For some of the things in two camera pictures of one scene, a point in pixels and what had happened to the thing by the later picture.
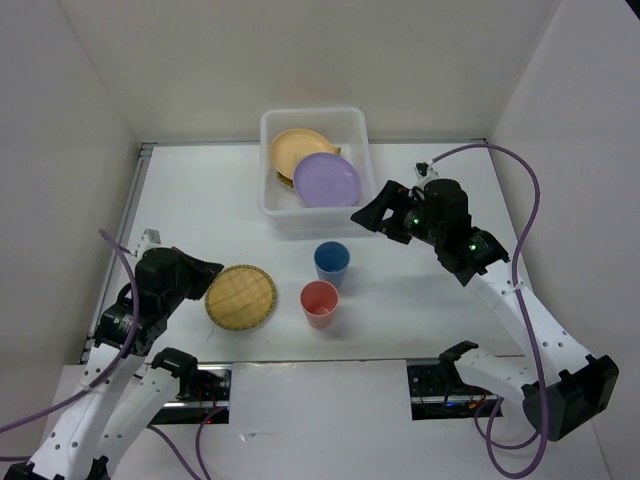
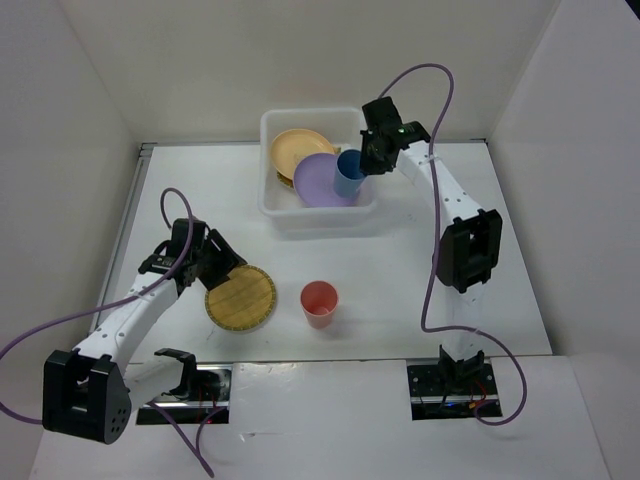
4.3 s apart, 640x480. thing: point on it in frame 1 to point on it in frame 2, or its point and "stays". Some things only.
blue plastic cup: (332, 259) to (348, 176)
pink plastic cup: (319, 300) stays
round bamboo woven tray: (241, 297) stays
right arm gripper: (392, 195) to (367, 166)
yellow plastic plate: (293, 144) stays
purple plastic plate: (322, 179) stays
